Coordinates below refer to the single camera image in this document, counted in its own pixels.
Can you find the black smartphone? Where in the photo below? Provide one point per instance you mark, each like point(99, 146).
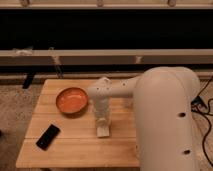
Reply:
point(47, 137)

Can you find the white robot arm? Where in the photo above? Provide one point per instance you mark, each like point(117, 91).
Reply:
point(162, 99)

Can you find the black bracket on wall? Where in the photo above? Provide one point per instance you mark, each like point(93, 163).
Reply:
point(28, 80)

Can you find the wooden table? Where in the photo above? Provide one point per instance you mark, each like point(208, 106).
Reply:
point(77, 145)

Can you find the white sponge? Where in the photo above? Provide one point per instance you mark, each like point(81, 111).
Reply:
point(103, 131)

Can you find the orange bowl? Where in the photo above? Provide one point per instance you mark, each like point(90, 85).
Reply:
point(71, 100)

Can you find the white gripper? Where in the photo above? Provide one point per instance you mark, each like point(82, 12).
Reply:
point(101, 111)

